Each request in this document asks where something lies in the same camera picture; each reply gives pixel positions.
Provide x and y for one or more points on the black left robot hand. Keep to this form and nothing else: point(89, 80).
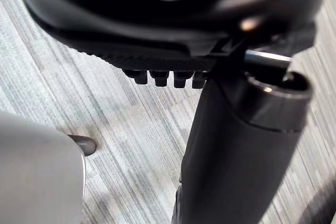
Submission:
point(168, 19)

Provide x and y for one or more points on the dark robot foot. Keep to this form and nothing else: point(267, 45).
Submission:
point(84, 143)

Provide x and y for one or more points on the silver robot leg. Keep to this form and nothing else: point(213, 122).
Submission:
point(36, 171)

